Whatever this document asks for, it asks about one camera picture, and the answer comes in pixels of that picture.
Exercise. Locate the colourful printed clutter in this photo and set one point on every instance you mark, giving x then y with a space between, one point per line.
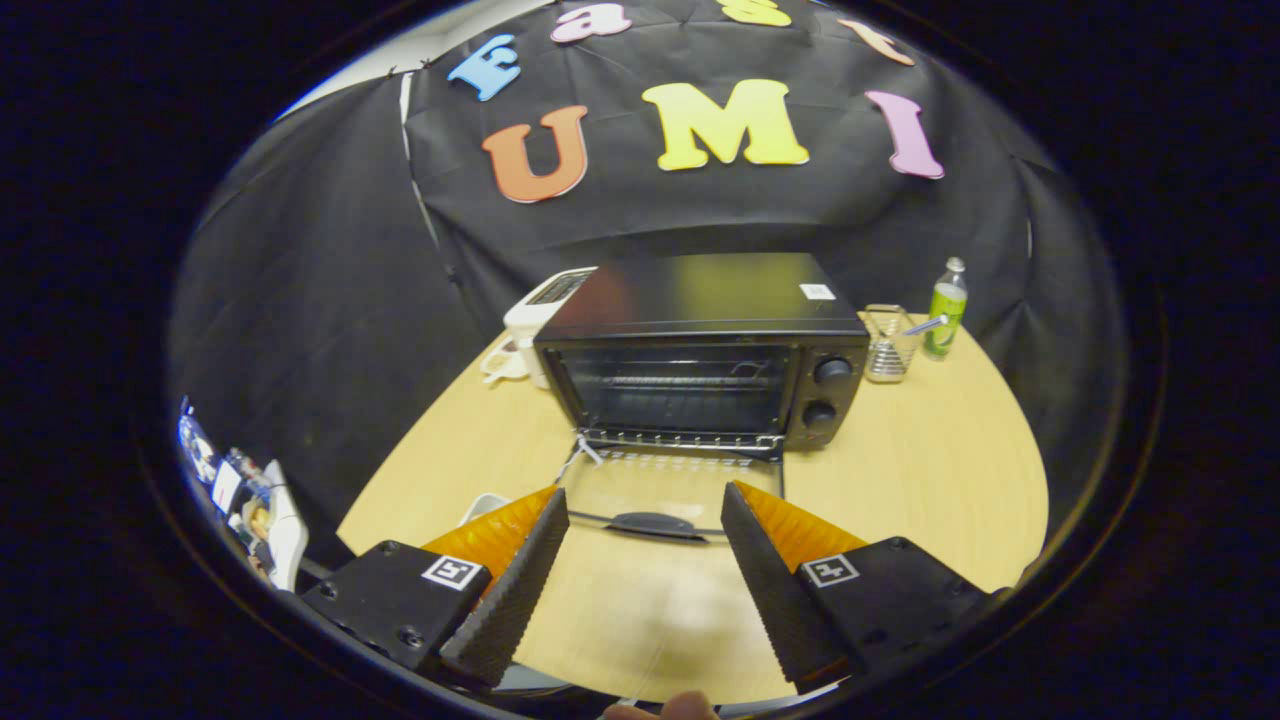
225 485

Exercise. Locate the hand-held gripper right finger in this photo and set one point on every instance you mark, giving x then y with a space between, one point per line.
770 580

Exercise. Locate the white plastic object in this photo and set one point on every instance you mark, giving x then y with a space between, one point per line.
288 530

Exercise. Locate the clear glass jar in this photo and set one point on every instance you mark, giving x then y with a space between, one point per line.
888 350

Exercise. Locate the black toaster oven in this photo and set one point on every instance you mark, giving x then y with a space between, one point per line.
700 295

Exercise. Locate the metal spoon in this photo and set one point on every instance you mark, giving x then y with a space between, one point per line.
925 325

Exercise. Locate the white plate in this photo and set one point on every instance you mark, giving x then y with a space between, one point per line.
484 506

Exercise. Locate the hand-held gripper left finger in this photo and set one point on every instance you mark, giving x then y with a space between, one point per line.
515 590

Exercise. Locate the green label drink bottle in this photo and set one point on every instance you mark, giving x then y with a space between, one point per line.
944 310

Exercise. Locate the white bread toaster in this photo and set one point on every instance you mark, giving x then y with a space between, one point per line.
535 315

